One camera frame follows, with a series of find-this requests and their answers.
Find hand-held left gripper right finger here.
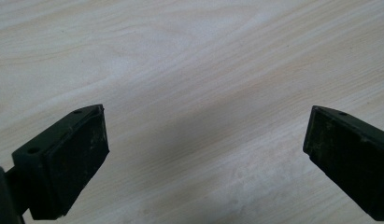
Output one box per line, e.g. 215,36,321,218
302,105,384,222

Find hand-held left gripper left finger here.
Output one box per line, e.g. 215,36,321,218
5,104,110,221

